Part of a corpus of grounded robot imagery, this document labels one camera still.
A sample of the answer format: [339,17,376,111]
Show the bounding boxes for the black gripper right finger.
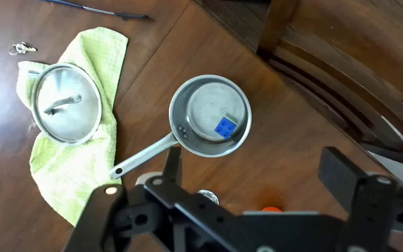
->
[317,147,397,252]

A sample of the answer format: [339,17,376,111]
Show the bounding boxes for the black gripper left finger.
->
[62,183,128,252]

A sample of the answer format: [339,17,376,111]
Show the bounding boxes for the orange cup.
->
[261,206,282,213]

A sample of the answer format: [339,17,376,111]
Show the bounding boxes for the steel pot lid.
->
[29,63,101,146]

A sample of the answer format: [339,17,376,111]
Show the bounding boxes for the light green dish cloth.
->
[29,27,128,225]

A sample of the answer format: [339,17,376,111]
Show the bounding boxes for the dark wooden chair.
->
[195,0,403,164]

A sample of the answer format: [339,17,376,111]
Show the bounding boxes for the blue block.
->
[213,116,236,139]

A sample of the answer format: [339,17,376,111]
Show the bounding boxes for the small steel saucepan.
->
[108,74,251,179]

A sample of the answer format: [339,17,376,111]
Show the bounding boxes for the black pen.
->
[44,0,149,21]

